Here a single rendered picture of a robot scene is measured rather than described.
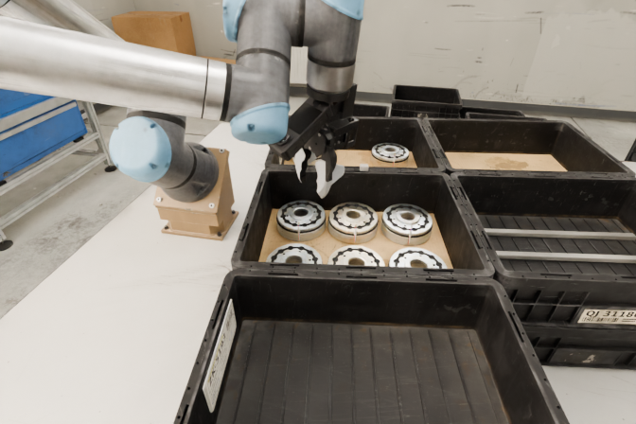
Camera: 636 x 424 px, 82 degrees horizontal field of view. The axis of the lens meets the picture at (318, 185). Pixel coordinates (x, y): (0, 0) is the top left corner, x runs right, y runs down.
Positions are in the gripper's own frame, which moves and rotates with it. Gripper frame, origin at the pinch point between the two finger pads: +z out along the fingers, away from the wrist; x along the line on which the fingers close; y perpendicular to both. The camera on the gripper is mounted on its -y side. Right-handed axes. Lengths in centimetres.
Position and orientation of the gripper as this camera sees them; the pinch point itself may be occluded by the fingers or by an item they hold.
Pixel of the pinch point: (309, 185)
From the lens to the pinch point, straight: 70.0
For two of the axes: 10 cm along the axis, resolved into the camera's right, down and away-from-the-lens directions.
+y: 7.4, -3.7, 5.7
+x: -6.7, -5.1, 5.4
